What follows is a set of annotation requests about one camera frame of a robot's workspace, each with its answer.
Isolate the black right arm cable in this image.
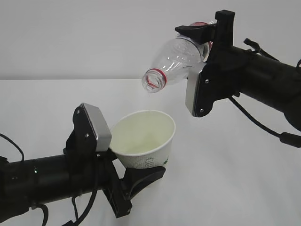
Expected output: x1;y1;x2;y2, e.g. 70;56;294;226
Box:
229;38;301;149

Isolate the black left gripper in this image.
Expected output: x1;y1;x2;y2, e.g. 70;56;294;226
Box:
63;105;166;211

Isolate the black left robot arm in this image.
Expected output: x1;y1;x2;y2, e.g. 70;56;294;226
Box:
0;103;165;218

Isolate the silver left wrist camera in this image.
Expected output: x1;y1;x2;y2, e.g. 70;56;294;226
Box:
80;103;112;152

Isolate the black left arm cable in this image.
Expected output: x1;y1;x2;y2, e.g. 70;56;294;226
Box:
0;133;98;226

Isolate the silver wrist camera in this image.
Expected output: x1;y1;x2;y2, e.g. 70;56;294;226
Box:
185;62;206;117
80;103;112;152

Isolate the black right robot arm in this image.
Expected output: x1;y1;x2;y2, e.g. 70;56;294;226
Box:
175;10;301;129

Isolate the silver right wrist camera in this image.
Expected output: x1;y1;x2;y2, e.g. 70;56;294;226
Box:
185;62;206;117

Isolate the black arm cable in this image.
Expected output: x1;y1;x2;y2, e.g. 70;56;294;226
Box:
0;133;98;226
229;38;301;149

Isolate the clear water bottle red label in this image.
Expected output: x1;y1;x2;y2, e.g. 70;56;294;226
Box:
142;34;213;93

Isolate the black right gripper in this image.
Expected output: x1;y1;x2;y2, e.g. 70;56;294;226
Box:
174;10;247;117

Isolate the white paper cup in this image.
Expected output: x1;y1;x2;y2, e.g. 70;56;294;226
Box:
110;110;176;169

